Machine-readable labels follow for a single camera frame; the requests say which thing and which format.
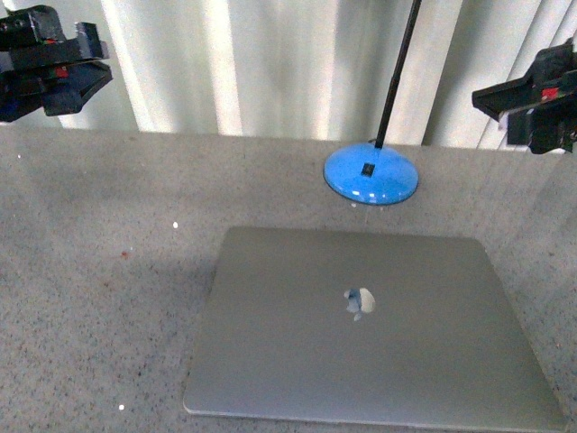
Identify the white pleated curtain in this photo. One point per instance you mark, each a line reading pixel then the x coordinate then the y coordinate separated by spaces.
pixel 309 69

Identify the silver laptop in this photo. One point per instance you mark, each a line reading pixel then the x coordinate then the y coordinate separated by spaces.
pixel 343 327

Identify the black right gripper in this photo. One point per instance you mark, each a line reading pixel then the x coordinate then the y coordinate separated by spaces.
pixel 538 110

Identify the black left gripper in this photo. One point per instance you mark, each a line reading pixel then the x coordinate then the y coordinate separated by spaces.
pixel 43 69

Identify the blue desk lamp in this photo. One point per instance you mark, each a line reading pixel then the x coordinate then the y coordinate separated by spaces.
pixel 372 173

